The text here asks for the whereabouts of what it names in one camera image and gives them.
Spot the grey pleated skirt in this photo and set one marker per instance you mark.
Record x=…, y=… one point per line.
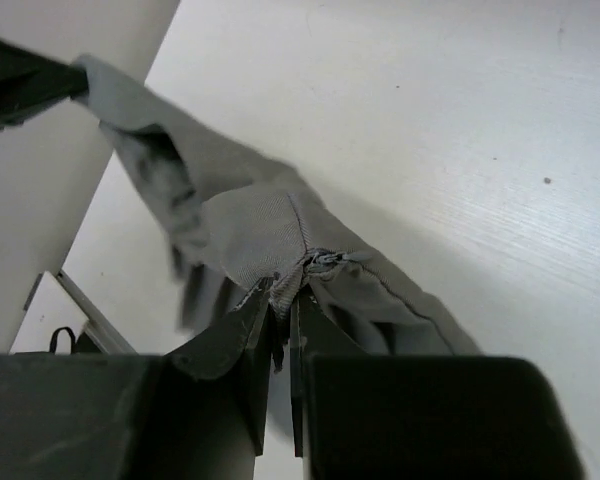
x=233, y=216

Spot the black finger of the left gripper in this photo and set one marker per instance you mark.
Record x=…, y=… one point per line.
x=31, y=84

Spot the aluminium front rail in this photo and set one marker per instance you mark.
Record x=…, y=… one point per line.
x=98, y=328

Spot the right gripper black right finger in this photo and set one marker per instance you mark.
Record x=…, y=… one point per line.
x=362, y=416

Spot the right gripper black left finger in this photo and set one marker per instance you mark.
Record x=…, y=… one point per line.
x=198, y=412

